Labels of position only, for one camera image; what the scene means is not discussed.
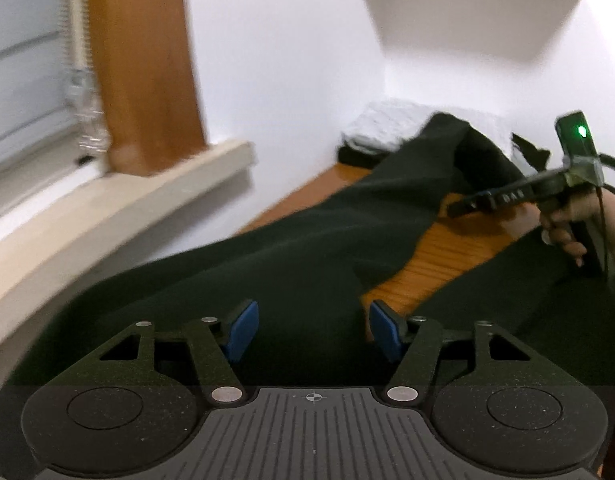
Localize white wall shelf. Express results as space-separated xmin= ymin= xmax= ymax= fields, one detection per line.
xmin=345 ymin=0 xmax=615 ymax=67

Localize dark green pants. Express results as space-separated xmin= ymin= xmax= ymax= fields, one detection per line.
xmin=0 ymin=112 xmax=615 ymax=480

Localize blind bead chain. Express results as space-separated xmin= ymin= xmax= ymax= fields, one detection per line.
xmin=59 ymin=0 xmax=72 ymax=77

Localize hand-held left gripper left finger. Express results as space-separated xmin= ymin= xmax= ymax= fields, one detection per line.
xmin=95 ymin=299 xmax=261 ymax=406

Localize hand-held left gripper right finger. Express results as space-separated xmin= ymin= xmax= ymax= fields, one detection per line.
xmin=370 ymin=299 xmax=535 ymax=405

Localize clear blind cord clip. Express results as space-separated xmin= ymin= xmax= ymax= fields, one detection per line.
xmin=62 ymin=67 xmax=111 ymax=155

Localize wooden window trim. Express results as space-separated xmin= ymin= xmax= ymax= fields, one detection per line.
xmin=86 ymin=0 xmax=209 ymax=177

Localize grey window blind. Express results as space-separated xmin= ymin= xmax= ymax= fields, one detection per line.
xmin=0 ymin=0 xmax=74 ymax=173

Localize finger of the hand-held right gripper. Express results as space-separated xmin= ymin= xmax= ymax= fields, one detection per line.
xmin=446 ymin=176 xmax=539 ymax=219

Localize white fluffy cloth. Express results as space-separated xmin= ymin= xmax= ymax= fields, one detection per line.
xmin=340 ymin=100 xmax=508 ymax=153

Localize person's right hand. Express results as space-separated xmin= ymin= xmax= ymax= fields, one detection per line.
xmin=540 ymin=191 xmax=615 ymax=268

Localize white window frame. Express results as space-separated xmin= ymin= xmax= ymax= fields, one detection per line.
xmin=0 ymin=152 xmax=109 ymax=228

